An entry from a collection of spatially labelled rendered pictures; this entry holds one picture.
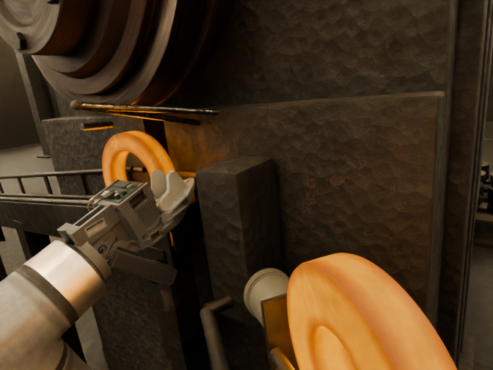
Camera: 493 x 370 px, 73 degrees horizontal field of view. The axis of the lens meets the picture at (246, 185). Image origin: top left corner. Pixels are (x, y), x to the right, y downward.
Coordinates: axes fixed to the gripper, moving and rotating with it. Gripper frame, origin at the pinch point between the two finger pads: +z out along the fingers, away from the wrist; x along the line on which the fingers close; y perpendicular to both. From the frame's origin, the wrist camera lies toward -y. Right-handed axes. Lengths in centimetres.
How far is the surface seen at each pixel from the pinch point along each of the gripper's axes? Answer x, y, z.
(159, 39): -4.1, 22.6, 2.3
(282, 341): -26.7, -1.8, -17.6
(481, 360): -43, -93, 44
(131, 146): 10.2, 7.7, -0.1
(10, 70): 1013, 8, 380
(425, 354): -38.7, 7.9, -20.0
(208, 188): -9.9, 4.0, -4.6
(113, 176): 18.6, 1.7, -1.7
